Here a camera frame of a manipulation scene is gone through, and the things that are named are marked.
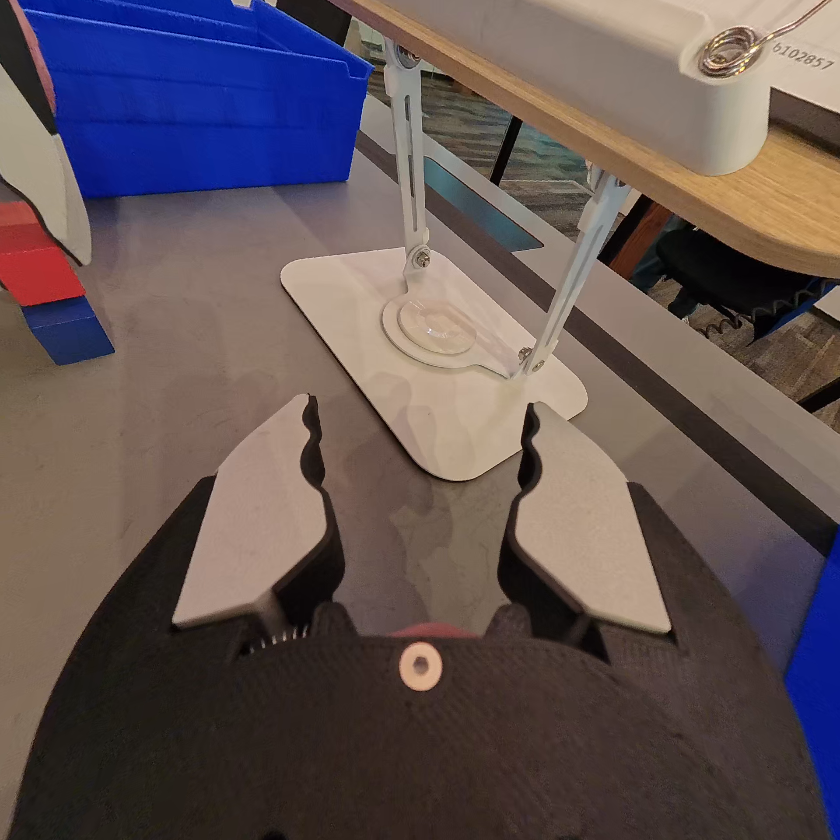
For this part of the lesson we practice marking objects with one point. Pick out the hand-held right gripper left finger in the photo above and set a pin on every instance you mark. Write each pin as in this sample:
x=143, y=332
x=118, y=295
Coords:
x=256, y=525

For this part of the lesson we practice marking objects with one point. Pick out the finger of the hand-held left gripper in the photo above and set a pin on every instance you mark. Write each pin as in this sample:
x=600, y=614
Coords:
x=39, y=170

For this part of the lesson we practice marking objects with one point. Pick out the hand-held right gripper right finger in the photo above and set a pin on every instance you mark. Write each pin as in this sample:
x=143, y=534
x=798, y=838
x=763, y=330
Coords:
x=587, y=531

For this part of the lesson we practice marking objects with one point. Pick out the red wooden cube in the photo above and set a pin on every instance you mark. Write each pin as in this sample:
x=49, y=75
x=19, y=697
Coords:
x=39, y=275

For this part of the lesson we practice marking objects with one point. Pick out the blue plastic bin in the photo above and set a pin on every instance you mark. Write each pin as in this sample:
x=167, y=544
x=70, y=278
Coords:
x=817, y=689
x=197, y=98

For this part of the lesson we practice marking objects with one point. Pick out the white metal stand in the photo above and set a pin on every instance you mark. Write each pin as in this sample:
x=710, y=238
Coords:
x=446, y=407

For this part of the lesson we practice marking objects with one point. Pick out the black office chair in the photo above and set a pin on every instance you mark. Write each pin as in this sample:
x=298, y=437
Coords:
x=722, y=269

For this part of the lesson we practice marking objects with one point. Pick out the blue storage crate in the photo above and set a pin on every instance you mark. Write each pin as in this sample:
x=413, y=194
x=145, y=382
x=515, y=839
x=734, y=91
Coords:
x=797, y=312

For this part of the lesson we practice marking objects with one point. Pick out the light wooden board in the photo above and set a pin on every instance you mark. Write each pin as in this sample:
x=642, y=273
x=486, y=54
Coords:
x=754, y=197

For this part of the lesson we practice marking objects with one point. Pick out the black metal leg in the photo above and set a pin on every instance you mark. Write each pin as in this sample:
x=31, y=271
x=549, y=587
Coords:
x=505, y=148

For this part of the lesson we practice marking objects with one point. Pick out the white paper sheet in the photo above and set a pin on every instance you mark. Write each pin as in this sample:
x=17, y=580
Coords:
x=810, y=72

